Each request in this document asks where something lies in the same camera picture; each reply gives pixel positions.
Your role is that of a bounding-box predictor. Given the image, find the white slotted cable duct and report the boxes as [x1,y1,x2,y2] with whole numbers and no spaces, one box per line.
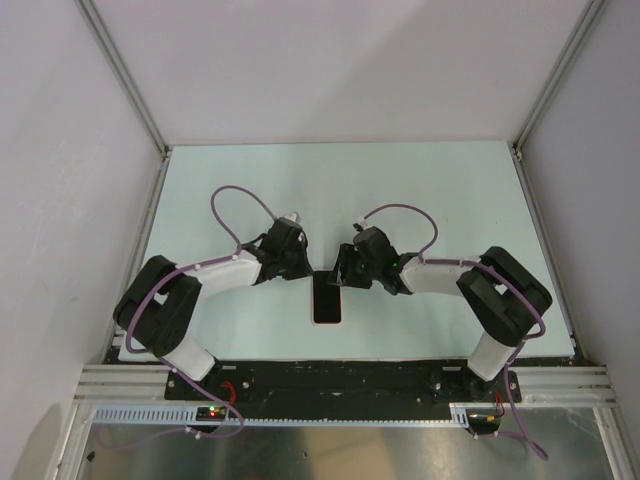
[93,405,469,428]

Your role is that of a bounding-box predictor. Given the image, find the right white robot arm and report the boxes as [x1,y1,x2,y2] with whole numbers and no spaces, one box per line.
[329,227,553,401]

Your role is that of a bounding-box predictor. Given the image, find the black white-edged smartphone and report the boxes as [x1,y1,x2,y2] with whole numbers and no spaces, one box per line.
[312,271,343,325]

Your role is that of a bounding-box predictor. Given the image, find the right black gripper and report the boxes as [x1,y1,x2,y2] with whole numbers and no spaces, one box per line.
[328,244,380,290]

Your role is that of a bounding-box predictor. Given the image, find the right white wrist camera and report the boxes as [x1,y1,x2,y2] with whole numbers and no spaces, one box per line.
[353,217,371,232]

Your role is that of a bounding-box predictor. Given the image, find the aluminium frame post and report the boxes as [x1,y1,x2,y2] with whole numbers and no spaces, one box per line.
[511,0,610,160]
[75,0,170,161]

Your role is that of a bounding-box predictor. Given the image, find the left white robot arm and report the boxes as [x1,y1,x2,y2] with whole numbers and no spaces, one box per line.
[113,213,313,399]

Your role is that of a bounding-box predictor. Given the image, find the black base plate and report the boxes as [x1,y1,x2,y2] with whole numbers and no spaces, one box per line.
[164,360,522,417]

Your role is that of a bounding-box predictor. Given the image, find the left aluminium frame post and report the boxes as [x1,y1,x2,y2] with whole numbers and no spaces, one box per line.
[75,0,170,161]

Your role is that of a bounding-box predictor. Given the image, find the pink phone case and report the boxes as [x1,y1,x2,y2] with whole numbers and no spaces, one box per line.
[311,270,345,327]

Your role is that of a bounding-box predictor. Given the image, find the right aluminium frame post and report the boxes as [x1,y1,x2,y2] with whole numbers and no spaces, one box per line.
[511,0,610,160]

